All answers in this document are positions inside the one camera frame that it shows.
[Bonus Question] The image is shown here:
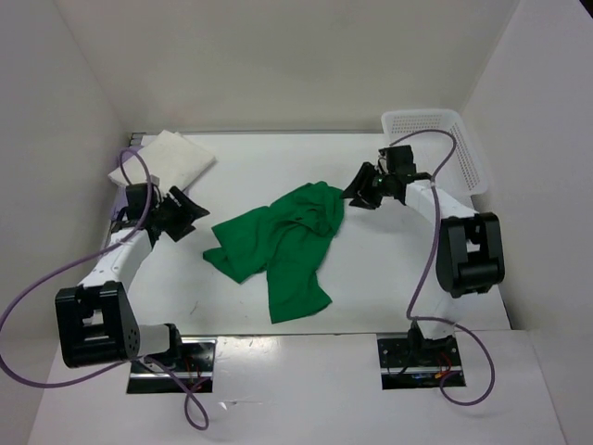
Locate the purple t-shirt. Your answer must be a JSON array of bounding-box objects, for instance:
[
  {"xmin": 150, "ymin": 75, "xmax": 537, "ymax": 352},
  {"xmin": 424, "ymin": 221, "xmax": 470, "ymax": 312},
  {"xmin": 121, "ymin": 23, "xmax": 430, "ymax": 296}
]
[{"xmin": 110, "ymin": 146, "xmax": 140, "ymax": 221}]

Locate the cream white t-shirt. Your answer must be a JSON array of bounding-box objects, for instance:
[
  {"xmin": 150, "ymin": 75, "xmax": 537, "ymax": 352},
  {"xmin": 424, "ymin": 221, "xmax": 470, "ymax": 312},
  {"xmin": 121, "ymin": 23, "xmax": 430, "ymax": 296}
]
[{"xmin": 107, "ymin": 130, "xmax": 216, "ymax": 192}]

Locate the green t-shirt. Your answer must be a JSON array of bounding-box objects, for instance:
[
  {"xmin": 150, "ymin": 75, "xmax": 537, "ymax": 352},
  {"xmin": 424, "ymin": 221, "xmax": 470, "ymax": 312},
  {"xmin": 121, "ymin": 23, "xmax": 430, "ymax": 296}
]
[{"xmin": 203, "ymin": 181, "xmax": 345, "ymax": 324}]

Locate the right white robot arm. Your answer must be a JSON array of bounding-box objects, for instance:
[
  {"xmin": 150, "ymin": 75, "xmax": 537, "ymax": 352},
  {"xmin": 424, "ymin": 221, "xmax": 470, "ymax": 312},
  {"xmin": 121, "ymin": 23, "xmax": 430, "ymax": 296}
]
[{"xmin": 341, "ymin": 161, "xmax": 505, "ymax": 345}]

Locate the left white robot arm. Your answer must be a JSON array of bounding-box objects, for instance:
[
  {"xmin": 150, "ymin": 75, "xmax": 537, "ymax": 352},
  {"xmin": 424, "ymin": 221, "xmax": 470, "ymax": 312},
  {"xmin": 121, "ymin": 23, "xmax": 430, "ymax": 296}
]
[{"xmin": 55, "ymin": 184, "xmax": 209, "ymax": 368}]

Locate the white plastic basket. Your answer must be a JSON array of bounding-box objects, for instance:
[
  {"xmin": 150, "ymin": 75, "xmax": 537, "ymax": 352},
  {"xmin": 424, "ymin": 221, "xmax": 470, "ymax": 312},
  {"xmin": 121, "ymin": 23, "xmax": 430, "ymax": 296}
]
[{"xmin": 381, "ymin": 108, "xmax": 487, "ymax": 198}]

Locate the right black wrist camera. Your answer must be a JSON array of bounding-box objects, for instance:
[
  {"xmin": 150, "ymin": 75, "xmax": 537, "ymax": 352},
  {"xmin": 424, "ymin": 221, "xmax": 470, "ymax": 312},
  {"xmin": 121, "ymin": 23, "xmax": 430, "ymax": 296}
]
[{"xmin": 378, "ymin": 145, "xmax": 417, "ymax": 175}]

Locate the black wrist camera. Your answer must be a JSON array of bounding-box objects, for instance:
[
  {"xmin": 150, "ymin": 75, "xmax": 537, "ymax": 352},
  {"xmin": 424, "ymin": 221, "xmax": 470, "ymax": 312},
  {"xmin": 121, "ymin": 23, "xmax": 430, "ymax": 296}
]
[
  {"xmin": 378, "ymin": 145, "xmax": 417, "ymax": 175},
  {"xmin": 125, "ymin": 183, "xmax": 160, "ymax": 221}
]

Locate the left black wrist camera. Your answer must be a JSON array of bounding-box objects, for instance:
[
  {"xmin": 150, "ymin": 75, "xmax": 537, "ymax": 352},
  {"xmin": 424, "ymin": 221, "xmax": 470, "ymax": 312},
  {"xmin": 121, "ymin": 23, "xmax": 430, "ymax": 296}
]
[{"xmin": 125, "ymin": 183, "xmax": 160, "ymax": 221}]

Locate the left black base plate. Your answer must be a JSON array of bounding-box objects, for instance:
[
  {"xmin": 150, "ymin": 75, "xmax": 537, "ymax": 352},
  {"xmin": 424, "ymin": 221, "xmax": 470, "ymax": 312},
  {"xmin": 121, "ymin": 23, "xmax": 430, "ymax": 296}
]
[{"xmin": 126, "ymin": 337, "xmax": 217, "ymax": 395}]

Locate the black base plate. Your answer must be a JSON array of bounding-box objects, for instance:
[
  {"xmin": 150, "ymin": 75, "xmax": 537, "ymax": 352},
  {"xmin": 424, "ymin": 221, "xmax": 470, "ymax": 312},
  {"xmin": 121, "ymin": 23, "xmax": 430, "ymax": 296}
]
[
  {"xmin": 376, "ymin": 333, "xmax": 466, "ymax": 390},
  {"xmin": 126, "ymin": 337, "xmax": 217, "ymax": 395}
]

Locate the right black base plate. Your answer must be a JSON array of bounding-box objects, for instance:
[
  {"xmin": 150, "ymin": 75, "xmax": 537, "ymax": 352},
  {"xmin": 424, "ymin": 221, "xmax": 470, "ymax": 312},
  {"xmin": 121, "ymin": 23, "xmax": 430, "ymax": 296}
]
[{"xmin": 376, "ymin": 333, "xmax": 466, "ymax": 390}]

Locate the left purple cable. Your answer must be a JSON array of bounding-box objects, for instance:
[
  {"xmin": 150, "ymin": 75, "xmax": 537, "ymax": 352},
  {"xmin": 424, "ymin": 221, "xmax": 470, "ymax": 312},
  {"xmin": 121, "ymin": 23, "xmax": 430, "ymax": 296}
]
[{"xmin": 0, "ymin": 146, "xmax": 212, "ymax": 431}]

